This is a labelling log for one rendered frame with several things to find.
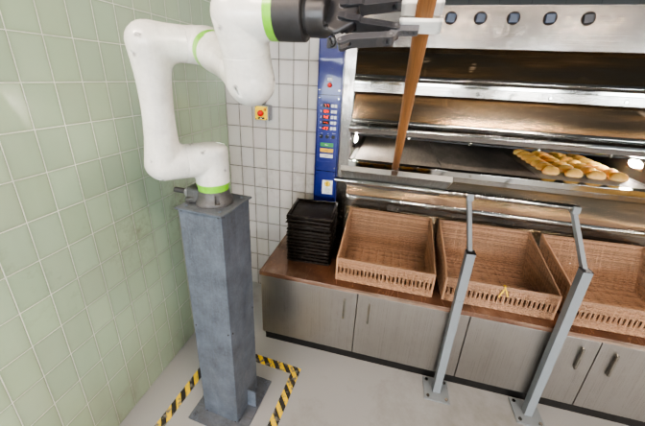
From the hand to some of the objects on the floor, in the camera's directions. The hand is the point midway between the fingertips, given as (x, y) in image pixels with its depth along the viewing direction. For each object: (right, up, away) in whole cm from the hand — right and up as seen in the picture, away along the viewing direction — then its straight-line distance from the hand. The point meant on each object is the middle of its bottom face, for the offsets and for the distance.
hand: (421, 16), depth 51 cm
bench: (+65, -142, +149) cm, 216 cm away
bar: (+43, -147, +133) cm, 203 cm away
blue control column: (+3, -91, +280) cm, 294 cm away
